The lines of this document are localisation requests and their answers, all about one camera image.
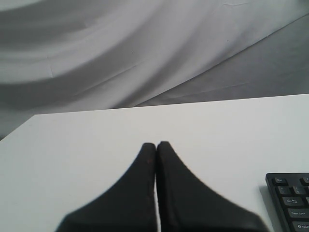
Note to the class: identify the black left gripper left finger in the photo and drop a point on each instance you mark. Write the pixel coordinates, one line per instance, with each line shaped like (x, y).
(127, 206)

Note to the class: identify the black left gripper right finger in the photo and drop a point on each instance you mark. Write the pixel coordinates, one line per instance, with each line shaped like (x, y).
(186, 204)

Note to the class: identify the black acer keyboard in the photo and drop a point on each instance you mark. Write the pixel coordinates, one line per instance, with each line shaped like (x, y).
(290, 195)

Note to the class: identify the white backdrop cloth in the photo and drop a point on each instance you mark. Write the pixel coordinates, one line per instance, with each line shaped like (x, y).
(61, 56)

